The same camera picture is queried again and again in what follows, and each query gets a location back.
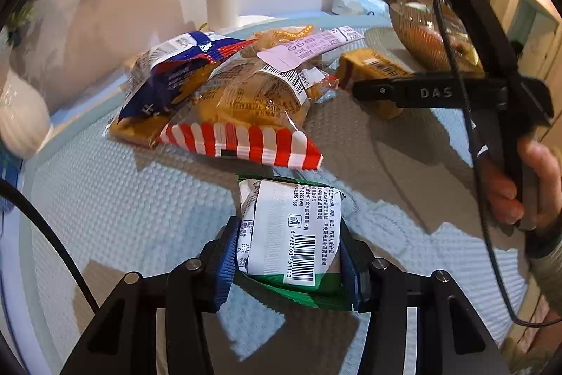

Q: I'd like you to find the small yellow snack packet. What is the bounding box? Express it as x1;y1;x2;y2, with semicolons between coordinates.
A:
336;49;416;121

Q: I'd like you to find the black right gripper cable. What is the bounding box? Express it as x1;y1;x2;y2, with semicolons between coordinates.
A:
432;0;562;327

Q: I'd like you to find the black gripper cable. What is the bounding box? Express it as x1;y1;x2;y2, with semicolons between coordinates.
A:
432;0;562;327
0;177;102;314

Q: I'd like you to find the red-white striped bun packet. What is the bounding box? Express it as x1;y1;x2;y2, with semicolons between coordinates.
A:
158;59;341;171

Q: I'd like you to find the blue and red snack bag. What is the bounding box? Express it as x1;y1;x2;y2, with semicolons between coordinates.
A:
107;30;260;149

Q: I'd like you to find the light blue textured mat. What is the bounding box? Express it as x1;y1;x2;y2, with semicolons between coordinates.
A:
18;17;541;375

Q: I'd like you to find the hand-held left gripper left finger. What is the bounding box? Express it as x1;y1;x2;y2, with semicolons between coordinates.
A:
61;214;242;375

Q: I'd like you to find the green-edged cracker packet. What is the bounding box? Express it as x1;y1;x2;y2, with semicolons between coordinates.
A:
237;175;356;312

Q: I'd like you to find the person's right hand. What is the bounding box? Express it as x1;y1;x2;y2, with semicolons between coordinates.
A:
476;135;562;232

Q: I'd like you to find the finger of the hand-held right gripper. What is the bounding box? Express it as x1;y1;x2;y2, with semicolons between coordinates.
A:
351;78;402;105

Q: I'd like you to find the white plastic bag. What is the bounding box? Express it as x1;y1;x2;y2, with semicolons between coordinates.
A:
330;0;393;16

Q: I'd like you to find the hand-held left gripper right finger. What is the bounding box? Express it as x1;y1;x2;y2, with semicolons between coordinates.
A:
338;221;510;375

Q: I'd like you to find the white ribbed vase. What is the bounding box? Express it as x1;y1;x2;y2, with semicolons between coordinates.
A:
0;67;55;160

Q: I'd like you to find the lavender sachet strip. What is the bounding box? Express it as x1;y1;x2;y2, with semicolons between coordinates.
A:
256;26;365;72

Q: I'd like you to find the yellow cookie packet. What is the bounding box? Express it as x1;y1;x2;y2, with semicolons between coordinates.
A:
246;24;326;64

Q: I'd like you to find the person's right forearm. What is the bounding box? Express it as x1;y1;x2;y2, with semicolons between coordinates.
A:
524;226;562;314

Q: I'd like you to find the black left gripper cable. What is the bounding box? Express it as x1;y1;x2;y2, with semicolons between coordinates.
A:
0;177;102;314

